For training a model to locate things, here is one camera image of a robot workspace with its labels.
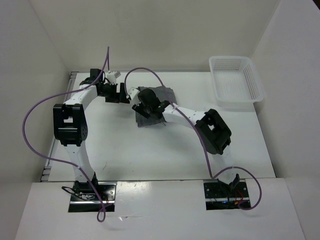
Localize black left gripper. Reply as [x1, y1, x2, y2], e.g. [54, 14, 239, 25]
[98, 82, 129, 104]

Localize grey cotton shorts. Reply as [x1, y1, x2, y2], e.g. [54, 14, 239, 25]
[132, 86, 177, 128]

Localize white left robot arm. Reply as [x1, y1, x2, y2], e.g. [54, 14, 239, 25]
[53, 68, 129, 200]

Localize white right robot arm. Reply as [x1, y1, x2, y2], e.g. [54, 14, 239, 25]
[127, 87, 240, 197]

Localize white plastic laundry basket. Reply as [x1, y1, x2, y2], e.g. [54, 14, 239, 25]
[208, 56, 264, 104]

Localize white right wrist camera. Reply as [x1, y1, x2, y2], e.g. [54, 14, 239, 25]
[126, 87, 140, 105]

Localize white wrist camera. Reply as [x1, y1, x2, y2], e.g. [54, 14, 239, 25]
[105, 71, 121, 85]
[126, 87, 140, 105]

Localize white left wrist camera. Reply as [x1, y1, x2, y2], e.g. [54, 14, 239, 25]
[105, 71, 121, 85]

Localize aluminium table edge rail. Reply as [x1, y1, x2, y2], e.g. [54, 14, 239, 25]
[40, 71, 78, 182]

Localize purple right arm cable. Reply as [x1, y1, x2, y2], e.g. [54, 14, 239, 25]
[124, 66, 263, 211]

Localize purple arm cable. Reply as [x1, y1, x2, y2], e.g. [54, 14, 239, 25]
[21, 46, 118, 223]
[124, 66, 263, 211]

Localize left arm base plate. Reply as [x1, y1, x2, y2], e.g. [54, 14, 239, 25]
[63, 182, 117, 213]

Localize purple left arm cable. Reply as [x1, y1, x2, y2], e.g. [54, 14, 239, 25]
[21, 46, 118, 223]

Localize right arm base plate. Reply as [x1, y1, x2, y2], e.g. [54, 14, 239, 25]
[203, 181, 251, 211]

